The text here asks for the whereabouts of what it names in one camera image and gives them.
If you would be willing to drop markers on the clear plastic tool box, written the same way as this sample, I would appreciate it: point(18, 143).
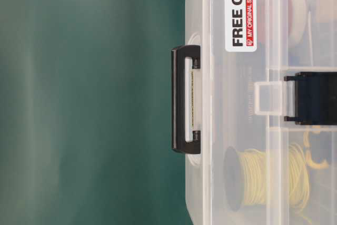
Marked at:
point(240, 99)

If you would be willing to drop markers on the black tool box latch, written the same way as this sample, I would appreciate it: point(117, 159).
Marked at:
point(314, 98)

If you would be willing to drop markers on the white free case label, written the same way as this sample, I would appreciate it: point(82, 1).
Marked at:
point(240, 25)

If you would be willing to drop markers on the red tape roll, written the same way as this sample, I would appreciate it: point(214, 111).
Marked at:
point(297, 16)

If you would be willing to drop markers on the black tool box handle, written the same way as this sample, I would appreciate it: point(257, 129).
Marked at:
point(178, 57)

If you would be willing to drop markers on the yellow wire spool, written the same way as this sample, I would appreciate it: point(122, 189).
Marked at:
point(245, 178)

